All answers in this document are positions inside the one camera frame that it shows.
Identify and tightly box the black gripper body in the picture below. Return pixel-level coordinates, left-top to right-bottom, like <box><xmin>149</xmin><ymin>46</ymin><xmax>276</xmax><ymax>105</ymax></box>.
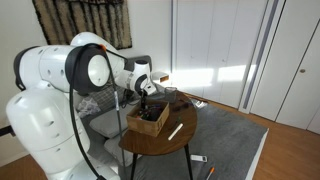
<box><xmin>140</xmin><ymin>89</ymin><xmax>149</xmax><ymax>106</ymax></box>

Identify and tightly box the brown cardboard box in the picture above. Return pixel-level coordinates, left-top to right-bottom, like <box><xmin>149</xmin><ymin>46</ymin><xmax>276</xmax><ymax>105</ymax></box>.
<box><xmin>125</xmin><ymin>100</ymin><xmax>171</xmax><ymax>138</ymax></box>

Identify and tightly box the gray mesh pen holder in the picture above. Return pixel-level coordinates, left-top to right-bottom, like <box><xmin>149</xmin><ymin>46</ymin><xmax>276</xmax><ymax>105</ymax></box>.
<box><xmin>164</xmin><ymin>86</ymin><xmax>178</xmax><ymax>104</ymax></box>

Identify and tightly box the orange tipped pen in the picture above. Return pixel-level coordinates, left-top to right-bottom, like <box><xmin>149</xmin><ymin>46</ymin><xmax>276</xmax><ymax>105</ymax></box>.
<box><xmin>205</xmin><ymin>166</ymin><xmax>216</xmax><ymax>180</ymax></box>

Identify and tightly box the white nightstand with wood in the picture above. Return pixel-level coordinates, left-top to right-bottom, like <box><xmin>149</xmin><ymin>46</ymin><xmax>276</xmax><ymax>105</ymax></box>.
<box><xmin>151</xmin><ymin>70</ymin><xmax>171</xmax><ymax>85</ymax></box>

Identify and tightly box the light gray cushion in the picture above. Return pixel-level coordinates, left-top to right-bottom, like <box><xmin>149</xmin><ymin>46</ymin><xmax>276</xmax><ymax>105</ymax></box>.
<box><xmin>89</xmin><ymin>103</ymin><xmax>141</xmax><ymax>140</ymax></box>
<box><xmin>103</xmin><ymin>137</ymin><xmax>135</xmax><ymax>168</ymax></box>

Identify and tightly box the white marker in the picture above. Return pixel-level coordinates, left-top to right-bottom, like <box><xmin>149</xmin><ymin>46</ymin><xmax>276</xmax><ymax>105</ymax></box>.
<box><xmin>167</xmin><ymin>123</ymin><xmax>185</xmax><ymax>142</ymax></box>

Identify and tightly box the small gray plaid pillow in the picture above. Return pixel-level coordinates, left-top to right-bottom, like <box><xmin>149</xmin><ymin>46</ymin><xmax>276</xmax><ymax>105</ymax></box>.
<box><xmin>89</xmin><ymin>84</ymin><xmax>134</xmax><ymax>111</ymax></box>

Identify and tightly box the dark wooden side table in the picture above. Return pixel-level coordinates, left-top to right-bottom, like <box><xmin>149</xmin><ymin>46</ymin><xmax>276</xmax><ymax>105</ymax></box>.
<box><xmin>118</xmin><ymin>90</ymin><xmax>199</xmax><ymax>180</ymax></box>

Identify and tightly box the white closet door pair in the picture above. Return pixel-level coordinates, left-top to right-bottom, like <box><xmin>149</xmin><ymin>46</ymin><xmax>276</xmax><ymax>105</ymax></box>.
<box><xmin>173</xmin><ymin>0</ymin><xmax>268</xmax><ymax>109</ymax></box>
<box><xmin>249</xmin><ymin>0</ymin><xmax>320</xmax><ymax>135</ymax></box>

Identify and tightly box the gray floor rug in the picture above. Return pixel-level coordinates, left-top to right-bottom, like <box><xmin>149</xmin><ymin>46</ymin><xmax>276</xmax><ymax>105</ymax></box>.
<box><xmin>131</xmin><ymin>98</ymin><xmax>270</xmax><ymax>180</ymax></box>

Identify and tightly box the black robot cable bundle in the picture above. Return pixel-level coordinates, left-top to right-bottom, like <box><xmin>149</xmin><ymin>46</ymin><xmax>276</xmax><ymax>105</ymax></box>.
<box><xmin>68</xmin><ymin>43</ymin><xmax>129</xmax><ymax>180</ymax></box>

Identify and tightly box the shaggy wall hanging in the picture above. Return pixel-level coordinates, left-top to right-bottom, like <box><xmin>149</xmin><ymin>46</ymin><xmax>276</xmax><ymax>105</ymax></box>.
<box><xmin>32</xmin><ymin>0</ymin><xmax>133</xmax><ymax>50</ymax></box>

